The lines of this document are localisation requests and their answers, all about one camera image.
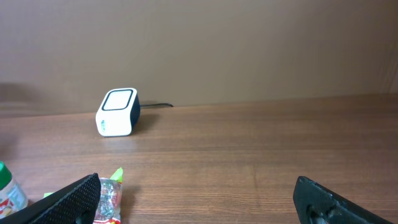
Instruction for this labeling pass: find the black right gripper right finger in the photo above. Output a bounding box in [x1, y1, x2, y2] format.
[293, 176, 392, 224]

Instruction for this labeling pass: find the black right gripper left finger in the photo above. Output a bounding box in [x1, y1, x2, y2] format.
[1, 173, 101, 224]

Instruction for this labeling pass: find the green clear snack bag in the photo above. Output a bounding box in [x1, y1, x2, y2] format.
[43, 167, 124, 224]

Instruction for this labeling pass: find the green lid jar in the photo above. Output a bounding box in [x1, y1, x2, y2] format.
[0, 161, 29, 219]

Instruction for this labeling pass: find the white barcode scanner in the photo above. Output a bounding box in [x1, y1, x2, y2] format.
[95, 88, 141, 137]

